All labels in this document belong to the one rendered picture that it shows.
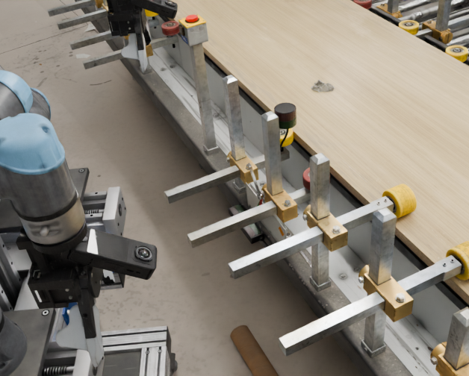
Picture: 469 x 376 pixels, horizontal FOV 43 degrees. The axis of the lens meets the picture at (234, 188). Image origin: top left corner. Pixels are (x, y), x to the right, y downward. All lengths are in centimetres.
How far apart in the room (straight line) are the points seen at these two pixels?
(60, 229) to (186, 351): 180
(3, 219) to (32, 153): 96
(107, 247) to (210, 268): 199
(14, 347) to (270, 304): 151
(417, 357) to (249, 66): 125
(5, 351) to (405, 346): 102
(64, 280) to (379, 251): 73
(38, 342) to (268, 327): 138
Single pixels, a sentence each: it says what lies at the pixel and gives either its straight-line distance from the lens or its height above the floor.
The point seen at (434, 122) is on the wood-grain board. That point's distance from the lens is 203.
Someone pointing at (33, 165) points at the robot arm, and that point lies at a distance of 70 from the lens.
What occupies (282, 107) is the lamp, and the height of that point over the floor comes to 114.
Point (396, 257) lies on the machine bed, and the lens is 174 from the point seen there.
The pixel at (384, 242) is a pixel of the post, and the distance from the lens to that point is 131.
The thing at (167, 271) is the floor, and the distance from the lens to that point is 281.
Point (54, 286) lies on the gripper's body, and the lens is 83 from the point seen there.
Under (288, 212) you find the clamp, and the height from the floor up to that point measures 86.
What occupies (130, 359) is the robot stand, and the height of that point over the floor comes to 21.
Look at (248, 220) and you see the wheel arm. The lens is 173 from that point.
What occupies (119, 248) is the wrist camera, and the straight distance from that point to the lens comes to 81.
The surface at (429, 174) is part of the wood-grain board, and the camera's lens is 182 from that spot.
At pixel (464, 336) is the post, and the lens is 121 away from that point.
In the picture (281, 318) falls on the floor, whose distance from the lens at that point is 256.
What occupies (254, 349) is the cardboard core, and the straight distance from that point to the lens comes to 238.
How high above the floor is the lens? 202
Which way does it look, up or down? 39 degrees down
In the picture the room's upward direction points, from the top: 7 degrees counter-clockwise
